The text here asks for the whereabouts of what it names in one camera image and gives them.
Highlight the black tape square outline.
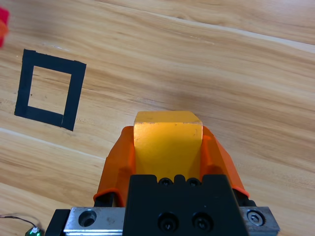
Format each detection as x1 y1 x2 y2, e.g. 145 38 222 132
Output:
14 48 87 132

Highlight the yellow wooden block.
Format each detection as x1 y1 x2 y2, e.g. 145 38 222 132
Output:
132 110 204 180

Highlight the small green lit connector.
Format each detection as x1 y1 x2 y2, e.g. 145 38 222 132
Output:
26 226 42 236

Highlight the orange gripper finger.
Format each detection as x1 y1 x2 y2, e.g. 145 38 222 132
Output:
199 125 251 199
93 125 146 207
0 21 10 39

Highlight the thin dark wire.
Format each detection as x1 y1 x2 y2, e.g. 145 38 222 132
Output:
0 214 40 228

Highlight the red wooden block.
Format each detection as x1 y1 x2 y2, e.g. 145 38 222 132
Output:
0 6 10 48

